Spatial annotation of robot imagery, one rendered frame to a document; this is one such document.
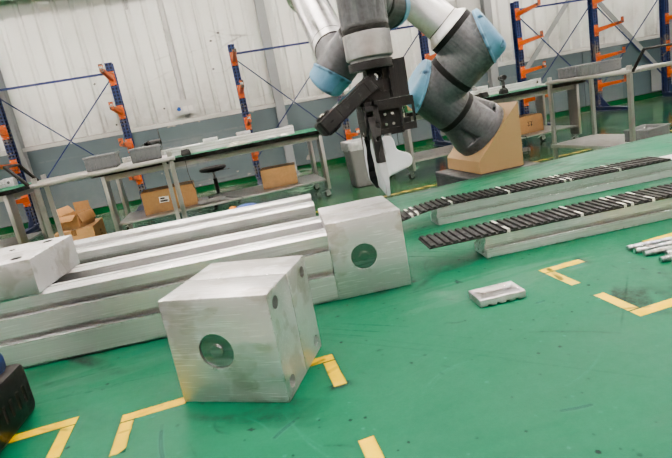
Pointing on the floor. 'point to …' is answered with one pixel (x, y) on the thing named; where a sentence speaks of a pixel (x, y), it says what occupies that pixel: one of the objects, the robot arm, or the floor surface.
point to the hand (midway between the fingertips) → (377, 186)
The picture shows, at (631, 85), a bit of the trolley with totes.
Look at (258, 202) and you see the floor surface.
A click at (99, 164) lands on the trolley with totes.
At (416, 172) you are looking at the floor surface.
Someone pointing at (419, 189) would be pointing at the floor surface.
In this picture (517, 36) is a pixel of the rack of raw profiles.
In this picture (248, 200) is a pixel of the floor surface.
